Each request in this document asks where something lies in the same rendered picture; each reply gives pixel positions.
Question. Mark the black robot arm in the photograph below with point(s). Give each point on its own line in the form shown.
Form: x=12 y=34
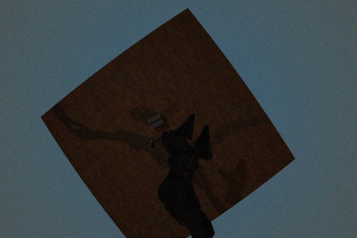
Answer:
x=177 y=194

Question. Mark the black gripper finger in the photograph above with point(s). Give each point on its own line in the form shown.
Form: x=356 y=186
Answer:
x=186 y=129
x=204 y=139

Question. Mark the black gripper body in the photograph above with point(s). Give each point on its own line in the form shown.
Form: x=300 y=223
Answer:
x=186 y=156

